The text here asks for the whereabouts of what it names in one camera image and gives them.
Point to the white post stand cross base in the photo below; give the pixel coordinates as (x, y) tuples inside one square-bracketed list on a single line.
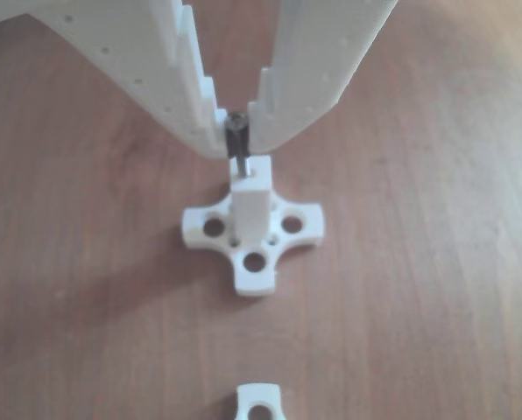
[(248, 398), (252, 210)]

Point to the small metal screw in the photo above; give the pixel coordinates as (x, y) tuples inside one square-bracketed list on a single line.
[(244, 168)]

